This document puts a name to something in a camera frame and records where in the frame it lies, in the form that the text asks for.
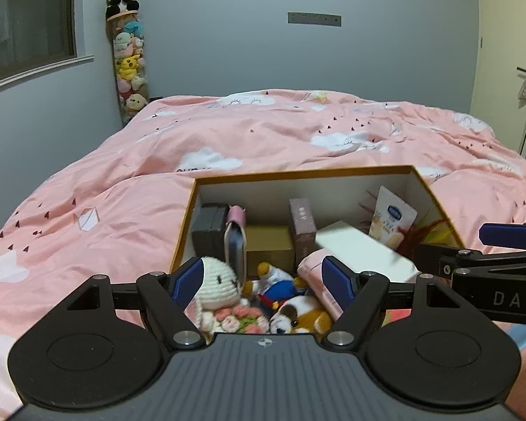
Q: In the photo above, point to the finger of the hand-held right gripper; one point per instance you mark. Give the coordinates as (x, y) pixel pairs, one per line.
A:
(504, 233)
(429, 258)

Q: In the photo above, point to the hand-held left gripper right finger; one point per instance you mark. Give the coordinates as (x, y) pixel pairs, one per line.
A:
(337, 285)

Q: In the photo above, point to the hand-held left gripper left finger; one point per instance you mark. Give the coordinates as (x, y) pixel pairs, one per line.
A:
(186, 280)

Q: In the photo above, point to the pink pouch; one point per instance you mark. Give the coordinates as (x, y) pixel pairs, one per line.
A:
(313, 280)

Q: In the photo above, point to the red feather toy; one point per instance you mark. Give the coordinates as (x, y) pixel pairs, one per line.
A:
(434, 228)

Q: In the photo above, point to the white box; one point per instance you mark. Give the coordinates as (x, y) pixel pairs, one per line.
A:
(364, 250)

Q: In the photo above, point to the grey textured box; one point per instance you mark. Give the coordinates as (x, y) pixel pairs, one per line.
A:
(208, 232)

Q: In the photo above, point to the orange cardboard box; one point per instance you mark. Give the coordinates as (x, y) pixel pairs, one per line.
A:
(289, 188)

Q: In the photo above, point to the white crocheted bunny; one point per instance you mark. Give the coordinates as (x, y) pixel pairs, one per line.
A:
(219, 283)

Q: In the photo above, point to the brown white dog plush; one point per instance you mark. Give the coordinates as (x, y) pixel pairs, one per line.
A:
(302, 315)

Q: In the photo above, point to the pink-topped mirror case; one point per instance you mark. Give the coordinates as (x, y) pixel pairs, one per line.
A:
(236, 245)

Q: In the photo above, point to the duck plush toy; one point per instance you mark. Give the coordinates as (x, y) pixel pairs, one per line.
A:
(276, 285)

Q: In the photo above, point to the mauve rectangular box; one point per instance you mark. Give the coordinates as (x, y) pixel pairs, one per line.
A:
(302, 223)

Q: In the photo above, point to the small brown cardboard box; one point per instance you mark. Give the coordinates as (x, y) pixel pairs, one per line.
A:
(269, 248)

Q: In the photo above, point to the pink printed blanket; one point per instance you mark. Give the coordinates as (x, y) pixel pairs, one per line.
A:
(114, 193)

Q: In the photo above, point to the small hanging bag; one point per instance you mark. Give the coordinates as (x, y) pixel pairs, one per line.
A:
(524, 93)

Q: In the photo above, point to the cream door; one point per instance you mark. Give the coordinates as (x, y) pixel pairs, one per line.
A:
(504, 30)

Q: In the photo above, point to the clear tube of plush toys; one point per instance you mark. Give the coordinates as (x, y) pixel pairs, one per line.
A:
(129, 70)

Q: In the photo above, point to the window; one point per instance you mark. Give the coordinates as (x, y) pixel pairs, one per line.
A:
(26, 22)

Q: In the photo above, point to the grey wall socket strip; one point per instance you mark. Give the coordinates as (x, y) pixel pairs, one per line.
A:
(314, 19)

